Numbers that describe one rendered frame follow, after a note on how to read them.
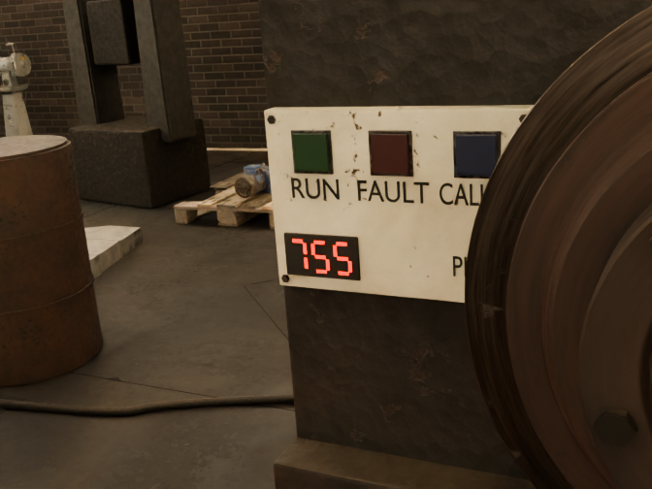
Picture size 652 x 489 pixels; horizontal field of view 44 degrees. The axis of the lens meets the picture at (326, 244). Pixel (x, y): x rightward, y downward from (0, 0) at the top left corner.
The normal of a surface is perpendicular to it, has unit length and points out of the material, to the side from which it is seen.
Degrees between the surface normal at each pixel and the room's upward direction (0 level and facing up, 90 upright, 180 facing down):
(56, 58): 90
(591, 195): 62
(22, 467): 0
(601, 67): 90
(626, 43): 90
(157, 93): 90
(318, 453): 0
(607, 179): 57
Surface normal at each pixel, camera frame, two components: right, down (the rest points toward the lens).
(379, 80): -0.43, 0.29
